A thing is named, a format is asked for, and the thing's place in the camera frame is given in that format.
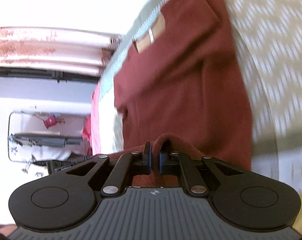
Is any maroon long sleeve sweater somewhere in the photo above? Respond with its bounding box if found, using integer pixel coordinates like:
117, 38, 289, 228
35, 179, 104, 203
114, 0, 252, 187

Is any pink clothes pile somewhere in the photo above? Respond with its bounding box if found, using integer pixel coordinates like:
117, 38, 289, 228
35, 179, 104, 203
82, 115, 91, 142

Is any pink bed sheet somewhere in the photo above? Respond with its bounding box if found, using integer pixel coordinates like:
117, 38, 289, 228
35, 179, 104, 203
90, 83, 101, 155

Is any pink lace curtain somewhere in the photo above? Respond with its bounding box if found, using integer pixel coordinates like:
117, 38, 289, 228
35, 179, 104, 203
0, 27, 123, 77

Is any patterned beige teal bedspread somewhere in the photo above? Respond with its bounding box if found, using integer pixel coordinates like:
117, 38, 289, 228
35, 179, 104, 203
98, 0, 302, 233

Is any dark window frame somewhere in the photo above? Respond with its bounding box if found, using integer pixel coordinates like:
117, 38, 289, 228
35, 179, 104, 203
0, 67, 100, 83

